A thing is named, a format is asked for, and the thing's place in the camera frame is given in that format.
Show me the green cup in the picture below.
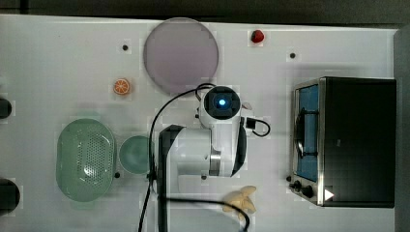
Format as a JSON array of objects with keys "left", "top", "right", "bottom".
[{"left": 119, "top": 135, "right": 150, "bottom": 175}]

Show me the strawberry toy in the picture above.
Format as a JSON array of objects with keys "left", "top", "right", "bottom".
[{"left": 250, "top": 30, "right": 265, "bottom": 44}]

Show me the round lilac plate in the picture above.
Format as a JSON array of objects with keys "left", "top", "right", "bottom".
[{"left": 143, "top": 17, "right": 220, "bottom": 94}]

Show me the green oval colander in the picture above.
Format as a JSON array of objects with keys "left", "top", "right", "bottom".
[{"left": 56, "top": 118, "right": 117, "bottom": 202}]

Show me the yellow banana bunch toy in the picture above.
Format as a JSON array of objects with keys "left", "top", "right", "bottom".
[{"left": 222, "top": 186, "right": 256, "bottom": 214}]

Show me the black round bowl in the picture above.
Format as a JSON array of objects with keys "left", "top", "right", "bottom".
[{"left": 0, "top": 99, "right": 13, "bottom": 119}]

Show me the black pot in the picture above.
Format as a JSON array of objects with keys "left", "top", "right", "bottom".
[{"left": 0, "top": 179, "right": 20, "bottom": 216}]

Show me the orange slice toy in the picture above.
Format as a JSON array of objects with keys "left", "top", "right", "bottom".
[{"left": 113, "top": 78, "right": 131, "bottom": 96}]

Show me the black cable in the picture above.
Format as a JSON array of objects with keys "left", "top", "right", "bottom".
[{"left": 137, "top": 82, "right": 272, "bottom": 232}]

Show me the silver black toaster oven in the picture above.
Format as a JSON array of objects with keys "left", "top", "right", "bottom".
[{"left": 286, "top": 76, "right": 396, "bottom": 208}]

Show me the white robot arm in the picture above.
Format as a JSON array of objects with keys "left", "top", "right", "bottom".
[{"left": 157, "top": 86, "right": 247, "bottom": 232}]

